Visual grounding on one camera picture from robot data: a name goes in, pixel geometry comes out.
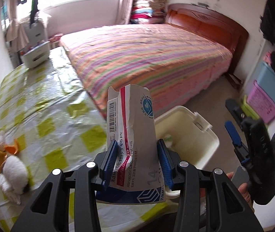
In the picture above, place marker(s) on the blue storage box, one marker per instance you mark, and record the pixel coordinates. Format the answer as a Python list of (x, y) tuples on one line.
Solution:
[(272, 82)]

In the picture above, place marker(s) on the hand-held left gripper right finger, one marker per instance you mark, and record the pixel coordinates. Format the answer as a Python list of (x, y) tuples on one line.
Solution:
[(165, 164)]

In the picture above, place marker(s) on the white appliance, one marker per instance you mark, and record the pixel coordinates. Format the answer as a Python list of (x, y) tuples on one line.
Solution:
[(37, 32)]

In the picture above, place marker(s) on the beige tied curtain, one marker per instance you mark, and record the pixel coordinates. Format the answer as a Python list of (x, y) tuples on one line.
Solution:
[(16, 33)]

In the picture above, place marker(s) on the stack of folded quilts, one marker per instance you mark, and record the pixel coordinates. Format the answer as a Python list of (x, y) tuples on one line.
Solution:
[(147, 7)]

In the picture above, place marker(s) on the cream plastic bin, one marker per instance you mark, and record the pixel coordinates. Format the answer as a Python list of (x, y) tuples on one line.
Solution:
[(188, 130)]

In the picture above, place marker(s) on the pink window curtain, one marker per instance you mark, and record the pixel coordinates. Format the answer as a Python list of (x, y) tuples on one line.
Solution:
[(127, 4)]

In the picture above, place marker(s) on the white desk organiser box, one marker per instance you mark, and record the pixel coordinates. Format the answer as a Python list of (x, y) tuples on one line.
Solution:
[(36, 55)]

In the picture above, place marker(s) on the white plush duck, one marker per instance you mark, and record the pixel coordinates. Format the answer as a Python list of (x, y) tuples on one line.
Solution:
[(14, 171)]

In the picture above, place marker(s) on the person's right hand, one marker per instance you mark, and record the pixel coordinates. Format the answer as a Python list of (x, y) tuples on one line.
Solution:
[(245, 191)]

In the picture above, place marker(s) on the green plastic box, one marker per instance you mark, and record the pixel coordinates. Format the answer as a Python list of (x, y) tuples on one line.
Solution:
[(247, 107)]

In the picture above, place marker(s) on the bed with striped cover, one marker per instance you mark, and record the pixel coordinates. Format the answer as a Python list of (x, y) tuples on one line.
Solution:
[(139, 58)]

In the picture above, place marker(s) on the white and blue medicine box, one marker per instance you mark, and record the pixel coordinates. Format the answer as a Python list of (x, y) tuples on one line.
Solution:
[(132, 116)]

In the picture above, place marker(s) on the black hanging garment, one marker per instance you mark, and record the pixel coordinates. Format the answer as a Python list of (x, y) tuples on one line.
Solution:
[(33, 12)]

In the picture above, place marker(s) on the wooden bed headboard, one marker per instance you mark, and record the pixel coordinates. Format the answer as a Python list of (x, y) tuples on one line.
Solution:
[(200, 21)]

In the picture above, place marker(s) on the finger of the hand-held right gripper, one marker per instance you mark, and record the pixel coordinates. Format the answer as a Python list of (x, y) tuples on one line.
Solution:
[(235, 111), (232, 133)]

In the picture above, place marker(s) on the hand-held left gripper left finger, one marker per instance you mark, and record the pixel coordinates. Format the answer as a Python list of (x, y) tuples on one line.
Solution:
[(109, 159)]

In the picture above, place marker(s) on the pink plastic basket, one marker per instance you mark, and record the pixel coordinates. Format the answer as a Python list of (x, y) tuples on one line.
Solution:
[(263, 104)]

